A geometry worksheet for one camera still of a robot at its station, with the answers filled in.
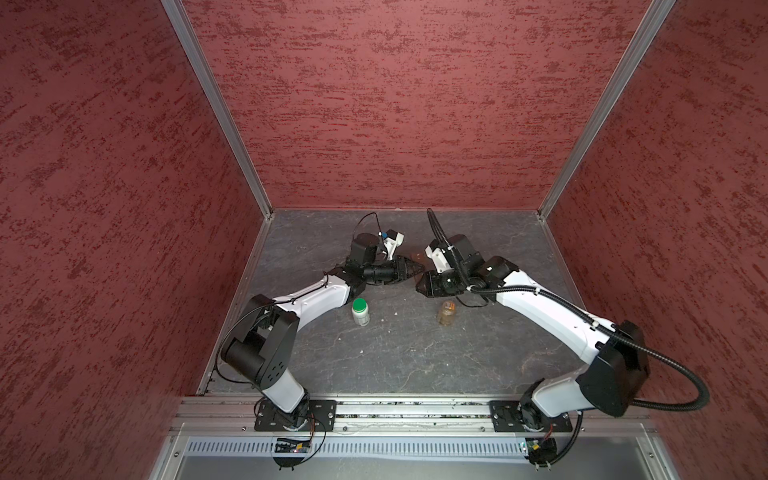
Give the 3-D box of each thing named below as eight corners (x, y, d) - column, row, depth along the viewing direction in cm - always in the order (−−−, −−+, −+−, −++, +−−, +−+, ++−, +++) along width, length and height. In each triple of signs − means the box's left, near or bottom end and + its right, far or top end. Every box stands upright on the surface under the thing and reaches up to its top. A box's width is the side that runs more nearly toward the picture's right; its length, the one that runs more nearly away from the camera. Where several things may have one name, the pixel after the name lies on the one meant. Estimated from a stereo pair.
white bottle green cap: (355, 326, 92) (351, 312, 84) (356, 313, 95) (353, 297, 86) (369, 326, 92) (367, 312, 84) (369, 313, 95) (367, 297, 87)
